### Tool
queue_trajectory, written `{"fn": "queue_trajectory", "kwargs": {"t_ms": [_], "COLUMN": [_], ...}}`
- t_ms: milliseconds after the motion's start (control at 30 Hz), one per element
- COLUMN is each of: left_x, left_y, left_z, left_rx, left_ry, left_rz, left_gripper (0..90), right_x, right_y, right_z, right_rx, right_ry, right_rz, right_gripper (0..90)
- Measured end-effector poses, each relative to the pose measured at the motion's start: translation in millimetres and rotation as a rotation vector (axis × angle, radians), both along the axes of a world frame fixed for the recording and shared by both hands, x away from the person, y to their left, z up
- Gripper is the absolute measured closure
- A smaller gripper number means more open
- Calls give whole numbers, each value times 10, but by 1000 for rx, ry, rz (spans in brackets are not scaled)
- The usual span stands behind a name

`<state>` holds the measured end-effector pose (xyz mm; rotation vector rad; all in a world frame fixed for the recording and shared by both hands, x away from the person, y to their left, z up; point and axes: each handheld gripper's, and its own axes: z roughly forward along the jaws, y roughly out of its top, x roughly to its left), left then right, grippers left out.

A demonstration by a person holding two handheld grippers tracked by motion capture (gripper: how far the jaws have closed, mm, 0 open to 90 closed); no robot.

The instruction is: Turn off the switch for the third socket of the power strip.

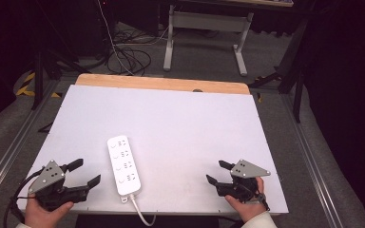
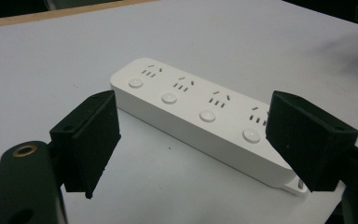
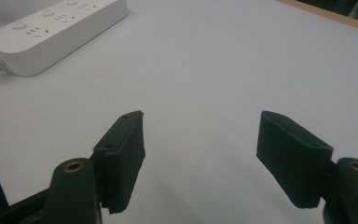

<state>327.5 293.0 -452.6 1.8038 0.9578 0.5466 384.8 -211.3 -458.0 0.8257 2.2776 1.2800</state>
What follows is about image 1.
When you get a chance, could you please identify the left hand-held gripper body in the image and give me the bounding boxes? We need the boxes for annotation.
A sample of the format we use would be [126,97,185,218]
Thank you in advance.
[28,160,90,213]

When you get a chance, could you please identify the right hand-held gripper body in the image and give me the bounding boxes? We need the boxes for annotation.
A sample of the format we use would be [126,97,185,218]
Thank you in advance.
[216,159,272,204]

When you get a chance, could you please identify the person's left hand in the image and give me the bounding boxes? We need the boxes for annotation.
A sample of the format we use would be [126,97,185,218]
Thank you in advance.
[24,195,75,228]

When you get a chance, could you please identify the person's right hand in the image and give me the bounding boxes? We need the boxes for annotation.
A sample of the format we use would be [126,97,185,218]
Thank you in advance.
[224,176,268,223]

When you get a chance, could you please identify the white power strip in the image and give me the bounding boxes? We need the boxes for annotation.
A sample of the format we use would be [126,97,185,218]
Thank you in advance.
[106,134,143,204]

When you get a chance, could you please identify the person's right white sleeve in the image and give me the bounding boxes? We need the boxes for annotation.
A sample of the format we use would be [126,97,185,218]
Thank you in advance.
[242,210,279,228]

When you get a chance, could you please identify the yellow black floor tape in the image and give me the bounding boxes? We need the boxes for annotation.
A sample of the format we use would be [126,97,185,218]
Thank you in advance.
[15,71,63,99]

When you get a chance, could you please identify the black metal stand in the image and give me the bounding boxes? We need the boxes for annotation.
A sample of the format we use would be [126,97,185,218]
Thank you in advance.
[30,0,91,111]
[247,17,310,124]

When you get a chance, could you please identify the dark curtain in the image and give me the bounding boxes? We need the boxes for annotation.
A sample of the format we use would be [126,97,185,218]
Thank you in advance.
[298,0,365,228]

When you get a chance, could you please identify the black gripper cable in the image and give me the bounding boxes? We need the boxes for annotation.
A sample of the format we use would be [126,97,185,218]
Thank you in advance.
[2,166,46,228]
[255,192,271,212]

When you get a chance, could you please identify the aluminium floor rail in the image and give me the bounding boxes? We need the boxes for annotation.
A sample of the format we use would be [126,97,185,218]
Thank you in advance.
[0,79,61,205]
[280,94,341,228]

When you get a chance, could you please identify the white power strip cable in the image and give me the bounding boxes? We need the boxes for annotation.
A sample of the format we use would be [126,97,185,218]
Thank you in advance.
[128,193,157,228]

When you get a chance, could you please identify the black floor cables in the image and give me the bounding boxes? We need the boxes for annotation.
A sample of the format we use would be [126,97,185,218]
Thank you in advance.
[106,27,169,77]

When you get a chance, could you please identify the thin white floor cable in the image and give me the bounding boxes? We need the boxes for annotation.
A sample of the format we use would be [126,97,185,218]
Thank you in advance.
[96,0,135,76]

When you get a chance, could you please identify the white metal desk frame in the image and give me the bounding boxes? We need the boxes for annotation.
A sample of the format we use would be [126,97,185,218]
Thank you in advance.
[163,4,255,77]

